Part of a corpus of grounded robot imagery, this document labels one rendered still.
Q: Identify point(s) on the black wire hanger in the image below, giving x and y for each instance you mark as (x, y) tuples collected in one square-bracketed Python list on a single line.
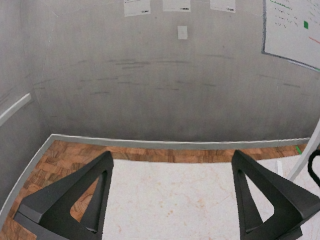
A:
[(311, 171)]

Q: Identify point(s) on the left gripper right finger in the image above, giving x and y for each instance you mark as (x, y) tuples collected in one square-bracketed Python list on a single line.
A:
[(293, 205)]

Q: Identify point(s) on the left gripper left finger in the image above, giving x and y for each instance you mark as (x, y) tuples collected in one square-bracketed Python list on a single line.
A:
[(51, 205)]

